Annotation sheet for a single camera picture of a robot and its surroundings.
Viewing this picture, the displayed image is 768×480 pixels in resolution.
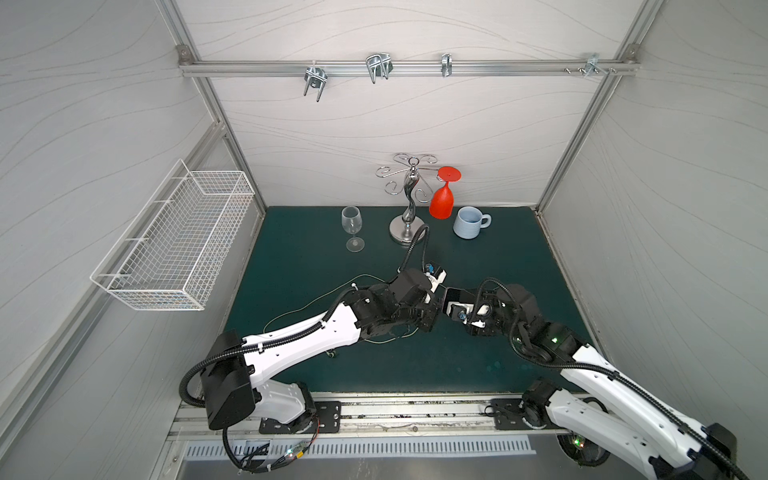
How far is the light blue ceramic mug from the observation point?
110cm

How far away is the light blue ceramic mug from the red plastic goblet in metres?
0.09

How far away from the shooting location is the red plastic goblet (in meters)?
0.93
